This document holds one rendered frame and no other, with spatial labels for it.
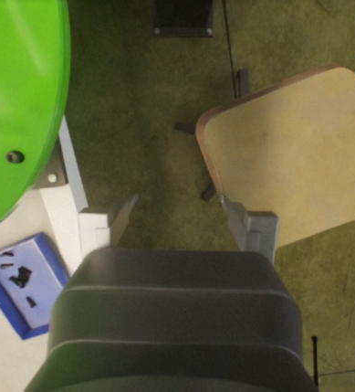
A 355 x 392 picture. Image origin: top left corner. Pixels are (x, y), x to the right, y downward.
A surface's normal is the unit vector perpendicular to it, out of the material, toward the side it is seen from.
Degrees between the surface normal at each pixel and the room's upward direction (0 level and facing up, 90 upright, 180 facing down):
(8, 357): 0
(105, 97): 0
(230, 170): 0
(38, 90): 24
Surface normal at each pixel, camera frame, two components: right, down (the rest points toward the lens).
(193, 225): -0.01, 0.27
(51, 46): 0.40, 0.29
